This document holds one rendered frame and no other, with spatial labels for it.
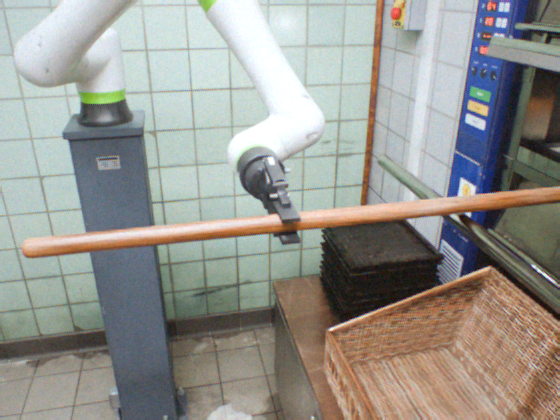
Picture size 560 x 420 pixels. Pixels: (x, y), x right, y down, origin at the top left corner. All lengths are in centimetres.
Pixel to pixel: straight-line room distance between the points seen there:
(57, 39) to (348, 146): 133
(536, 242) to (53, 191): 170
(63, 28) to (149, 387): 119
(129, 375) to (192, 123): 97
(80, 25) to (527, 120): 106
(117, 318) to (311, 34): 126
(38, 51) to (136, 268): 67
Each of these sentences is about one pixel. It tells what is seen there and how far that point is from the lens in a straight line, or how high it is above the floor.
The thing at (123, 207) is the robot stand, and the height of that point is 97.
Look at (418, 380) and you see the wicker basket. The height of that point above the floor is 59.
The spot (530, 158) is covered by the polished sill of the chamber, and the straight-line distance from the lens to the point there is 131.
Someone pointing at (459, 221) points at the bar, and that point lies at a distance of 88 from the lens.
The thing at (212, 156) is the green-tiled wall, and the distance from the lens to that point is 199.
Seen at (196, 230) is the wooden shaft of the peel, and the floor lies 120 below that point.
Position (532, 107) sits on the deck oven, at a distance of 133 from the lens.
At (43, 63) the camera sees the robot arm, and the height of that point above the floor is 139.
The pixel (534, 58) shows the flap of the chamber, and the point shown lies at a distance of 108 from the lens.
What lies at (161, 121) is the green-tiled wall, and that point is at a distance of 194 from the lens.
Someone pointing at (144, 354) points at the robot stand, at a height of 43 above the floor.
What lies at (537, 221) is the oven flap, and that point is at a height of 102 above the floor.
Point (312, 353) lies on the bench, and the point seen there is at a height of 58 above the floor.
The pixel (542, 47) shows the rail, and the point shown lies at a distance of 108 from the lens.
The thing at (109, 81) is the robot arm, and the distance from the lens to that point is 134.
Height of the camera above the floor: 154
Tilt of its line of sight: 25 degrees down
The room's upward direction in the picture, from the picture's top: straight up
